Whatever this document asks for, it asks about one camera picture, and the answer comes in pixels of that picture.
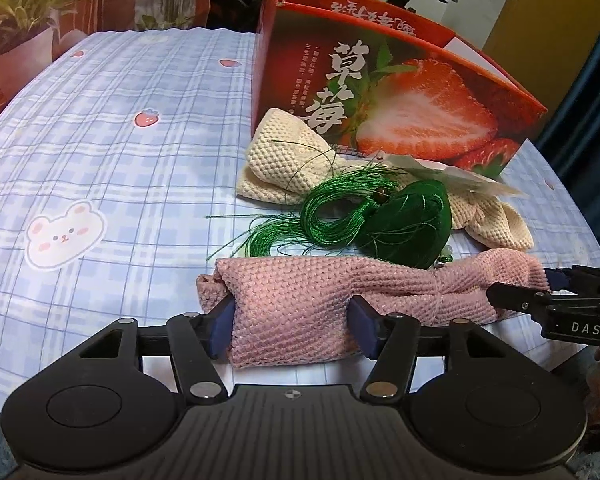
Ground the red strawberry cardboard box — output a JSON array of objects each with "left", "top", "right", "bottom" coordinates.
[{"left": 252, "top": 0, "right": 545, "bottom": 176}]

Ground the cream knitted cloth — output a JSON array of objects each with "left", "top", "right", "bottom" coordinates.
[{"left": 236, "top": 108, "right": 534, "bottom": 250}]

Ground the blue curtain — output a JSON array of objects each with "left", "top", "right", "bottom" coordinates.
[{"left": 535, "top": 36, "right": 600, "bottom": 243}]

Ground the blue plaid tablecloth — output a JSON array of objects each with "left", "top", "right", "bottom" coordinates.
[{"left": 0, "top": 28, "right": 600, "bottom": 413}]

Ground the white plastic packet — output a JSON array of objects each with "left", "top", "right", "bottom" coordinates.
[{"left": 377, "top": 152, "right": 524, "bottom": 196}]

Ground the pink knitted cloth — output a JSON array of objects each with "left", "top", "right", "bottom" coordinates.
[{"left": 196, "top": 248, "right": 548, "bottom": 367}]

